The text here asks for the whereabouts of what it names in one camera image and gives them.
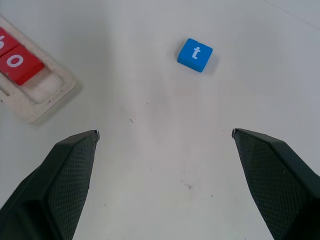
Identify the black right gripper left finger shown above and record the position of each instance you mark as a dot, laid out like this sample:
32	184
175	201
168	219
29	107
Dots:
52	180

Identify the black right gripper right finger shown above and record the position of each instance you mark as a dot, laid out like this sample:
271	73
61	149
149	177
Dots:
272	180

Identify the red letter o tile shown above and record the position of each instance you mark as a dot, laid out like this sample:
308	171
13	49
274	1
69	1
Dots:
18	65

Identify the red letter b tile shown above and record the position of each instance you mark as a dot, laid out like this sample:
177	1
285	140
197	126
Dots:
6	42

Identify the wooden tile tray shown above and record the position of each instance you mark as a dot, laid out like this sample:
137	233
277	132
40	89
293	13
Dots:
42	90

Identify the blue letter t tile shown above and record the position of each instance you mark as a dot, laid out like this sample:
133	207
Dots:
195	55

